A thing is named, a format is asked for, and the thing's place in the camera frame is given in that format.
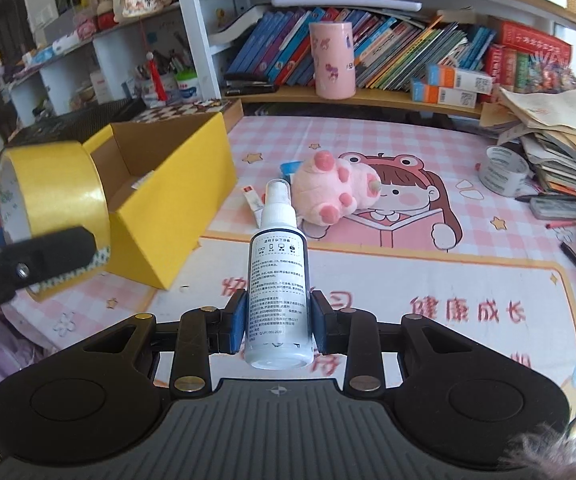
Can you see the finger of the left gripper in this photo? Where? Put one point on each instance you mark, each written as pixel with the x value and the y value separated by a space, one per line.
pixel 33 261

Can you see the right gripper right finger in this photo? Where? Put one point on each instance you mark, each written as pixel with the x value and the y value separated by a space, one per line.
pixel 355 335

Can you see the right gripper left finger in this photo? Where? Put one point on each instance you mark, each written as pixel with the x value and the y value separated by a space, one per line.
pixel 203 332

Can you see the white spray bottle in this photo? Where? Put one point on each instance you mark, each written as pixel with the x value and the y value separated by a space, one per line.
pixel 278 333

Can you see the yellow tape roll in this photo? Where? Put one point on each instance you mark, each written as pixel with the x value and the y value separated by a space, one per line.
pixel 46 188

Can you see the small white red box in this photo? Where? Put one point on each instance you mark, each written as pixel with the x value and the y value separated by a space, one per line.
pixel 254 202

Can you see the pink plush pig toy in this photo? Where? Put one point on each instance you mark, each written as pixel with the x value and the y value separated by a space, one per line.
pixel 326 188

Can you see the pink cartoon table mat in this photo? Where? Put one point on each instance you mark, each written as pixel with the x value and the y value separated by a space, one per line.
pixel 506 284

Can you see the yellow cardboard box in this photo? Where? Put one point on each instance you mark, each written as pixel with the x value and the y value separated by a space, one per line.
pixel 164 183

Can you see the black keyboard piano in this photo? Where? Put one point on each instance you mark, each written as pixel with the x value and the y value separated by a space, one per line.
pixel 80 125

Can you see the blue eraser toy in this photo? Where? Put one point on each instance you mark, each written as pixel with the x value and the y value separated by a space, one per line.
pixel 290 167

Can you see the wooden chess board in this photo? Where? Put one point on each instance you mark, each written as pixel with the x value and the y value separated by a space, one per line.
pixel 231 110

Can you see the red pen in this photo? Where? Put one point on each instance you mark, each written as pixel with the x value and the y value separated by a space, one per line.
pixel 561 224

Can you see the grey pencil case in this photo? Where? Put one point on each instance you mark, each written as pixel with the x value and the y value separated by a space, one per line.
pixel 547 209

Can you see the orange white medicine box lower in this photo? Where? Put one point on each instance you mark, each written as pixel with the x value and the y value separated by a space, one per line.
pixel 427 93

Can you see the orange white medicine box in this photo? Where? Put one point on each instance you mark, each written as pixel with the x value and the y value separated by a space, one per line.
pixel 427 93
pixel 456 78

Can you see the orange white medicine box upper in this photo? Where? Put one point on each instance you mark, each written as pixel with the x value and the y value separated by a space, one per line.
pixel 456 78

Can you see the white shelf unit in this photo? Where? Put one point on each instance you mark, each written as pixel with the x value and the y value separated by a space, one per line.
pixel 115 53

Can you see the row of books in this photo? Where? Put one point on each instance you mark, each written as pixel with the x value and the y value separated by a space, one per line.
pixel 390 48

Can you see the stack of papers and books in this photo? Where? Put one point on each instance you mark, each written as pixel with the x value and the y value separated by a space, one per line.
pixel 545 125

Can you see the pink cylindrical canister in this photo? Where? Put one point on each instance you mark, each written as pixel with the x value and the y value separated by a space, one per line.
pixel 332 50

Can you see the red dictionary book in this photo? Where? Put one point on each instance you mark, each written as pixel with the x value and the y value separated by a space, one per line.
pixel 532 41

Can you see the grey duct tape roll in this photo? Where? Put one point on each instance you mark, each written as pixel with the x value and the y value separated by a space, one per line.
pixel 503 171

